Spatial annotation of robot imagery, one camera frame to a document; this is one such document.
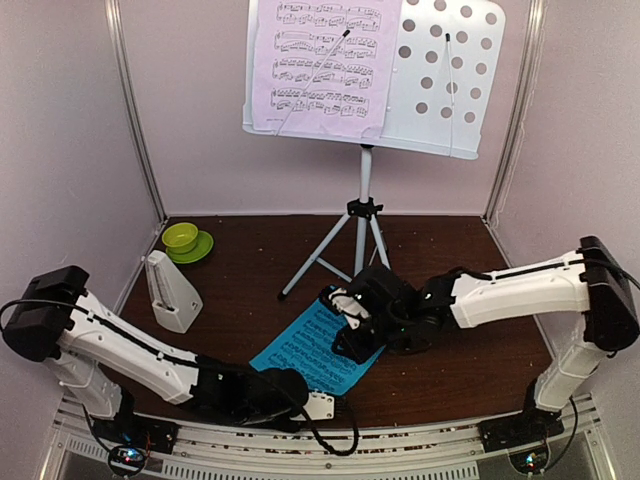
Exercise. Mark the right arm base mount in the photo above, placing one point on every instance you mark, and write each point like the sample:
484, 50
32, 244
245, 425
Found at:
525, 436

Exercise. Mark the green saucer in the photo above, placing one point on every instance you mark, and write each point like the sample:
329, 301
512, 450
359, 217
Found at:
203, 246

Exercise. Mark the blue sheet music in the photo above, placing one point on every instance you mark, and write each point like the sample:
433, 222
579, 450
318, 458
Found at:
305, 346

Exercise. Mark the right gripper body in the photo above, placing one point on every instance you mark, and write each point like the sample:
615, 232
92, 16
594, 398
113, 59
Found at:
389, 328

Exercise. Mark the aluminium corner post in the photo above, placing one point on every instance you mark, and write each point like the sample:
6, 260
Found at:
524, 94
116, 32

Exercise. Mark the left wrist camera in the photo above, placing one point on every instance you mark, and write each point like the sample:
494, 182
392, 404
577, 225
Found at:
321, 407

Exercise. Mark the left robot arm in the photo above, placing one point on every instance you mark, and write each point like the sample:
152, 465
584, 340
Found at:
57, 320

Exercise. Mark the white metronome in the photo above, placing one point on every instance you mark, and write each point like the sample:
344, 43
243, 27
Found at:
175, 301

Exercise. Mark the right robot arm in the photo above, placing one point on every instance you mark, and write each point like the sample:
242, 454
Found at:
384, 311

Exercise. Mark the purple sheet music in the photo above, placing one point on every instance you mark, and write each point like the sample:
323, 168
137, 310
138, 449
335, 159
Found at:
320, 69

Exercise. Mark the white music stand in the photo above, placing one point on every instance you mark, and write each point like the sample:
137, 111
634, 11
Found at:
442, 75

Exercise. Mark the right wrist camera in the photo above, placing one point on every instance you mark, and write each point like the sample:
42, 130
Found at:
338, 301

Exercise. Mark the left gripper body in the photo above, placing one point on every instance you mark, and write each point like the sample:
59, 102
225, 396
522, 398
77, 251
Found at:
243, 419

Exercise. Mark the right aluminium corner post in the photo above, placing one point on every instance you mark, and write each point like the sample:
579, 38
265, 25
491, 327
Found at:
524, 94

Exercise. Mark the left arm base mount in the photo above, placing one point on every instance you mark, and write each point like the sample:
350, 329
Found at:
129, 439

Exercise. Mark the left aluminium corner post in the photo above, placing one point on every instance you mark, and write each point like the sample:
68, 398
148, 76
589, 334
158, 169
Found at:
116, 32

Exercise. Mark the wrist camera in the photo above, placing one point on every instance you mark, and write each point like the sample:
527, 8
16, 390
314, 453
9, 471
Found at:
321, 407
338, 301

